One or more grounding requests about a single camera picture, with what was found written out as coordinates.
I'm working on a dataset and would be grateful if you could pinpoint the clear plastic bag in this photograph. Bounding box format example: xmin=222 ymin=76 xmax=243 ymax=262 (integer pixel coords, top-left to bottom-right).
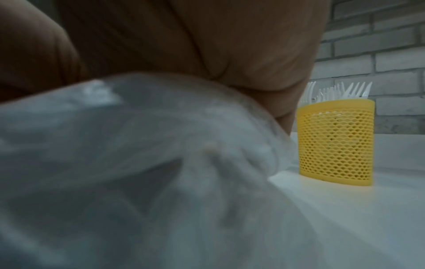
xmin=0 ymin=72 xmax=298 ymax=269

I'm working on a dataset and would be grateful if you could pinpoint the person's brown garment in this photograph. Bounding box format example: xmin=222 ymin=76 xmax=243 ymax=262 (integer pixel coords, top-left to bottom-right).
xmin=0 ymin=0 xmax=332 ymax=134

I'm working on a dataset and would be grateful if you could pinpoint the yellow mesh cutlery holder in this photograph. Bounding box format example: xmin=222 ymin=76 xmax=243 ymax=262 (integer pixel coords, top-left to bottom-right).
xmin=296 ymin=98 xmax=376 ymax=187

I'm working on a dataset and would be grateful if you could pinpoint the bunch of white plastic forks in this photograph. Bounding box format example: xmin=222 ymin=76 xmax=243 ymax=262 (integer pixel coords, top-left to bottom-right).
xmin=301 ymin=81 xmax=373 ymax=105

